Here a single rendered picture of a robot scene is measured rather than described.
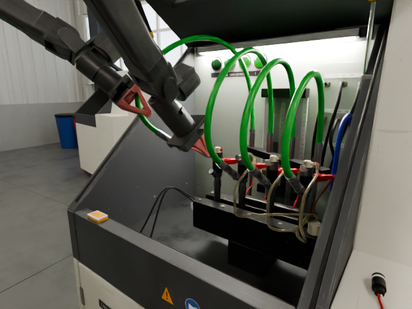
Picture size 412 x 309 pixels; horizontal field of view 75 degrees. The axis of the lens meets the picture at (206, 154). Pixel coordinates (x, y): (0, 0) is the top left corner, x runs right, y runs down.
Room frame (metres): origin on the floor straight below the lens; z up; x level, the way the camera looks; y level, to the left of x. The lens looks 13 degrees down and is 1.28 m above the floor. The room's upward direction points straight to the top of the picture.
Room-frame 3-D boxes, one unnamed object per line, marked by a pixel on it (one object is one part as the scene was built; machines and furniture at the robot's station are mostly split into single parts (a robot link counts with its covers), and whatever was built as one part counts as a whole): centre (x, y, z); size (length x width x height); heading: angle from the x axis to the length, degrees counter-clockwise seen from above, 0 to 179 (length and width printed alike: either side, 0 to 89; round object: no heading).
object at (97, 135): (3.93, 1.38, 1.00); 1.30 x 1.09 x 1.99; 44
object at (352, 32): (0.92, -0.19, 1.43); 0.54 x 0.03 x 0.02; 53
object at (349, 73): (0.78, -0.38, 1.20); 0.13 x 0.03 x 0.31; 53
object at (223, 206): (0.64, -0.13, 0.91); 0.34 x 0.10 x 0.15; 53
